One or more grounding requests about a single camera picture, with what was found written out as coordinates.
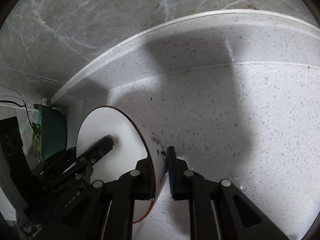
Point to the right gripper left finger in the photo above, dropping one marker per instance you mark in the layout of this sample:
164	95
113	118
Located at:
144	181

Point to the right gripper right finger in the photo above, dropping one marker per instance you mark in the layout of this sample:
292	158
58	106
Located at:
178	181

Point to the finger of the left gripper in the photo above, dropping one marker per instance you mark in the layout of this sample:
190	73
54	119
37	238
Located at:
95	152

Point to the large white bowl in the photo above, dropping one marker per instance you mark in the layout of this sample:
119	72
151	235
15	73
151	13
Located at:
132	142

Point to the teal basin with greens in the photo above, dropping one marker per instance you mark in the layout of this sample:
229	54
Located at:
49	133

